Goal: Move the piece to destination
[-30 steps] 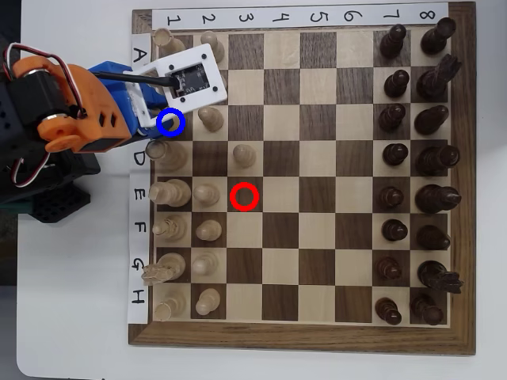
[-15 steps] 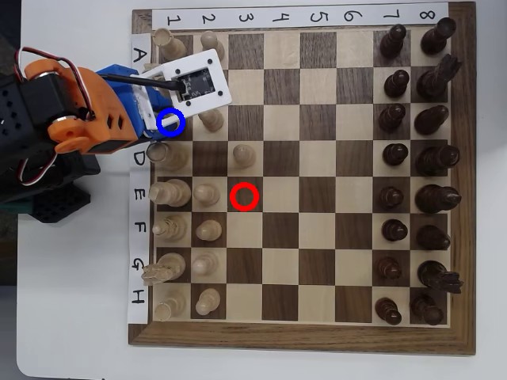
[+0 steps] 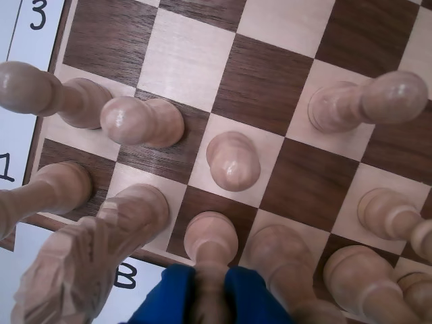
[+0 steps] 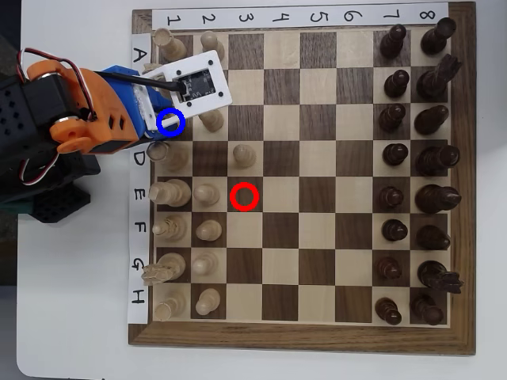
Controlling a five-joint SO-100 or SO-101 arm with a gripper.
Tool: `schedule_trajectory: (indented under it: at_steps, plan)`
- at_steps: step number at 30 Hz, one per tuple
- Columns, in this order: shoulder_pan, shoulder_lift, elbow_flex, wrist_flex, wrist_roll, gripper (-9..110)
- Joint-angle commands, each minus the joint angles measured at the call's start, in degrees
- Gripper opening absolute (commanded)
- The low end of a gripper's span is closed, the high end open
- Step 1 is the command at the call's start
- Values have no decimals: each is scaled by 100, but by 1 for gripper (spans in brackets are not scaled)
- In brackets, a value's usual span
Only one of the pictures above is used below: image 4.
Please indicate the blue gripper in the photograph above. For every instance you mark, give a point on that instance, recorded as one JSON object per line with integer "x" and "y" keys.
{"x": 147, "y": 104}

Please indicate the black and orange robot arm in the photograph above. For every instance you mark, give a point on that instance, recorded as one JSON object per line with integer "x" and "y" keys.
{"x": 12, "y": 118}

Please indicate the light wooden rook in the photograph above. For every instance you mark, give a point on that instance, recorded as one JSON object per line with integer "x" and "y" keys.
{"x": 170, "y": 305}
{"x": 170, "y": 45}

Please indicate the light wooden queen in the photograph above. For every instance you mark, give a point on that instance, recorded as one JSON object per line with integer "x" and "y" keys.
{"x": 174, "y": 156}

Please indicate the light wooden pawn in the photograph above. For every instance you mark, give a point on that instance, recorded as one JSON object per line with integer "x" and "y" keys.
{"x": 204, "y": 263}
{"x": 208, "y": 230}
{"x": 208, "y": 301}
{"x": 245, "y": 155}
{"x": 210, "y": 39}
{"x": 206, "y": 194}
{"x": 214, "y": 123}

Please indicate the light wooden king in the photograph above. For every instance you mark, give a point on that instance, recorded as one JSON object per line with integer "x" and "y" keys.
{"x": 174, "y": 192}

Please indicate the light wooden bishop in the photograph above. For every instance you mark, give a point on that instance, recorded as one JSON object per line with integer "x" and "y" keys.
{"x": 172, "y": 229}

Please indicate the white number label strip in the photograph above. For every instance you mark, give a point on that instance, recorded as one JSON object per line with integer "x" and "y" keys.
{"x": 257, "y": 12}

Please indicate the white letter label strip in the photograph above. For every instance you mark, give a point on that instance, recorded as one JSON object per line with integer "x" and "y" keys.
{"x": 139, "y": 247}

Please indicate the dark wooden pawn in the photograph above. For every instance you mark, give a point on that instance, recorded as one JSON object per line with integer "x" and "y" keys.
{"x": 392, "y": 198}
{"x": 388, "y": 268}
{"x": 395, "y": 154}
{"x": 396, "y": 85}
{"x": 391, "y": 118}
{"x": 388, "y": 310}
{"x": 392, "y": 41}
{"x": 394, "y": 230}

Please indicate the dark wooden bishop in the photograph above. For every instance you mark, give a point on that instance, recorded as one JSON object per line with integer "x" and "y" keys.
{"x": 429, "y": 120}
{"x": 431, "y": 237}

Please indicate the dark wooden knight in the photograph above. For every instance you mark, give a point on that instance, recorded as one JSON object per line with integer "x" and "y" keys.
{"x": 435, "y": 275}
{"x": 433, "y": 81}

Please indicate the wooden chessboard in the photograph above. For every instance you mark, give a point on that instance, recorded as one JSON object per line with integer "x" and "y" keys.
{"x": 317, "y": 338}

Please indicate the dark wooden rook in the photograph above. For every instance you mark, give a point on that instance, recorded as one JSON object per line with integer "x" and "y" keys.
{"x": 435, "y": 37}
{"x": 428, "y": 310}

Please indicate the dark wooden queen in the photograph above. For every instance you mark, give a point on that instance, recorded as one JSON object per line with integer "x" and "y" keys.
{"x": 435, "y": 160}

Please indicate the dark wooden king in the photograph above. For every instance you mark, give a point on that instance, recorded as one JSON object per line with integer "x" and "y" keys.
{"x": 435, "y": 198}

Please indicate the black camera circuit board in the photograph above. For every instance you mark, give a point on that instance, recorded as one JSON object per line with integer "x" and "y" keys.
{"x": 198, "y": 85}

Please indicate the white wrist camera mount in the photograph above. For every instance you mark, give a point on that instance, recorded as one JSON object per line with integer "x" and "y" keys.
{"x": 222, "y": 91}

